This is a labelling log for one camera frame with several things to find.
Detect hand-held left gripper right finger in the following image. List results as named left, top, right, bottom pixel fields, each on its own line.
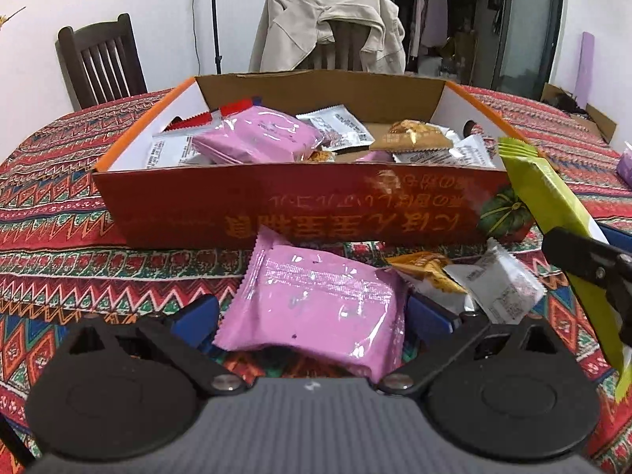
left=378, top=293, right=569, bottom=397

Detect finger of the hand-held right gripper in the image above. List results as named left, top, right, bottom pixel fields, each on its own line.
left=598, top=224, right=632, bottom=253
left=542, top=226, right=632, bottom=347

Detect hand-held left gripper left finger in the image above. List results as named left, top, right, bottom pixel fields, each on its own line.
left=60, top=295, right=248, bottom=397

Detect yellow-green snack packet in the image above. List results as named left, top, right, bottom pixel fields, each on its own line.
left=497, top=135, right=632, bottom=404

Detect large pink snack packet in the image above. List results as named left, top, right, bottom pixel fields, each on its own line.
left=213, top=226, right=411, bottom=384

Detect red and orange cardboard box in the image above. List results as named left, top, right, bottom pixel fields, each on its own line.
left=91, top=70, right=562, bottom=250

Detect pile of assorted snack packets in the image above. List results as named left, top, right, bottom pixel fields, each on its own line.
left=143, top=98, right=500, bottom=165

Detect orange snack packet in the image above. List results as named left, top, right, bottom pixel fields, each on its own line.
left=386, top=251, right=468, bottom=297

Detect purple tissue pack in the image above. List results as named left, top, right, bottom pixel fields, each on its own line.
left=615, top=141, right=632, bottom=184

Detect white printed snack packet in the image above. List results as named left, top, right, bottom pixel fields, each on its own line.
left=443, top=237, right=547, bottom=325

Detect brown cardboard floor box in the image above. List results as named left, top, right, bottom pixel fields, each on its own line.
left=540, top=82, right=618, bottom=144

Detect purple rolled mat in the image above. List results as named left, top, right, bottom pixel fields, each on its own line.
left=574, top=32, right=596, bottom=98

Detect wardrobe with hanging clothes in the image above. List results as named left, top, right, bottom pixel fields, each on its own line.
left=279, top=0, right=566, bottom=102

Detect dark wooden chair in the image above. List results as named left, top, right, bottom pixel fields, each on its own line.
left=55, top=13, right=148, bottom=111
left=301, top=20, right=376, bottom=73

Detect lavender hanging garments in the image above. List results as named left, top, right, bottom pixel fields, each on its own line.
left=409, top=0, right=450, bottom=58

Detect beige jacket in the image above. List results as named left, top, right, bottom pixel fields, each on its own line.
left=248, top=0, right=407, bottom=75

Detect studio light on stand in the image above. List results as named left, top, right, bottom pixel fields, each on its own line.
left=207, top=0, right=226, bottom=76

